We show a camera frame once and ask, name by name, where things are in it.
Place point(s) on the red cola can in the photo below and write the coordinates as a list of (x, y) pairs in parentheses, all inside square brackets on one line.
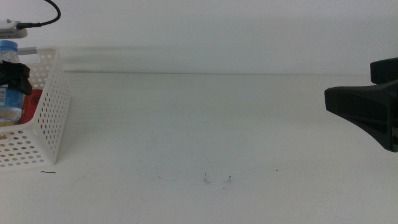
[(31, 104)]

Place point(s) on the small black thread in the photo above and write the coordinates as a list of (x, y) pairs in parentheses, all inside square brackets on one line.
[(47, 172)]

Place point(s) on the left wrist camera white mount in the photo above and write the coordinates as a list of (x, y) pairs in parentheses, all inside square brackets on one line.
[(11, 31)]

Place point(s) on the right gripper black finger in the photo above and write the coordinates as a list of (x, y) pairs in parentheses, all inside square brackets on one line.
[(385, 71), (363, 105)]

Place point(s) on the yellow tea bottle white cap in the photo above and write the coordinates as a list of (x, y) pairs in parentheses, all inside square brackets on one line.
[(7, 124)]

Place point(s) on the white perforated plastic basket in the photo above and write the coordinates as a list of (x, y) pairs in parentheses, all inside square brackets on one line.
[(49, 118)]

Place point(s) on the clear water bottle blue cap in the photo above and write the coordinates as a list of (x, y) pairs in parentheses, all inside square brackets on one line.
[(9, 99)]

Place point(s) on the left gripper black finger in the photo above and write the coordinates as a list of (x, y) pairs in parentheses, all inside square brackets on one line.
[(17, 70)]

